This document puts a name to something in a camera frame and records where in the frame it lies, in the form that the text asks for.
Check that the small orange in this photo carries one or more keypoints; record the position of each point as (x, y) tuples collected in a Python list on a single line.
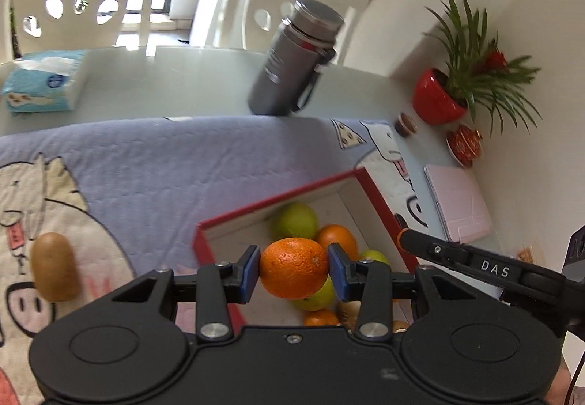
[(320, 319)]

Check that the grey thermos bottle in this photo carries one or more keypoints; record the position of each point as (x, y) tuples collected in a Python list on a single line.
[(283, 67)]

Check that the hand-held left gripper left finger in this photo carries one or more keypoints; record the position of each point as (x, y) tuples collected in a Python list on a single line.
[(250, 272)]

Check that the brown kiwi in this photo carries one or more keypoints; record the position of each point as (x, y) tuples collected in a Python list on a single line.
[(349, 312), (55, 268)]

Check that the printed quilted blanket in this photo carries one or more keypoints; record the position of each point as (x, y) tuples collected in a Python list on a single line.
[(160, 167)]

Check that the red cardboard box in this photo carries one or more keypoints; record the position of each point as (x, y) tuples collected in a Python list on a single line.
[(381, 208)]

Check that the large smooth orange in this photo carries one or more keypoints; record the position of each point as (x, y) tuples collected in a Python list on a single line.
[(340, 238)]

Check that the red plant pot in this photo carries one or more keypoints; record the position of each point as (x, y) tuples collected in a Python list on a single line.
[(434, 99)]

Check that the blue tissue pack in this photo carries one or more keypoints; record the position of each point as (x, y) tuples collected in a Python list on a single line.
[(45, 83)]

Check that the clear snack bag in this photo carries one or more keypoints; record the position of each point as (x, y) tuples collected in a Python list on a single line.
[(528, 253)]

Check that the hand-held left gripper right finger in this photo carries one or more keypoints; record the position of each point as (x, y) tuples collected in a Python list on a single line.
[(338, 272)]

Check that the red patterned saucer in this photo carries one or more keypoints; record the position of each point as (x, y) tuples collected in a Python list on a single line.
[(459, 158)]

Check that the small green apple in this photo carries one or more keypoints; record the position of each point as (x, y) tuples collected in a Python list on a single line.
[(375, 256)]

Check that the pink tablet case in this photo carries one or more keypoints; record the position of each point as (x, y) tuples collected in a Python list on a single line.
[(459, 204)]

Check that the rough-skinned orange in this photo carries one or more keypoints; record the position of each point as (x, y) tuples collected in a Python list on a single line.
[(292, 268)]

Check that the green plant with red flower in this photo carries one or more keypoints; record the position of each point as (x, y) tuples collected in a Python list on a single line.
[(475, 62)]

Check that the small brown pudding cup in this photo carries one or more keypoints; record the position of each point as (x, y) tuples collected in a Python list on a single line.
[(406, 125)]

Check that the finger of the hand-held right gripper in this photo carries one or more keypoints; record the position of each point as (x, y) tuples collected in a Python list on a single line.
[(496, 269), (544, 311)]

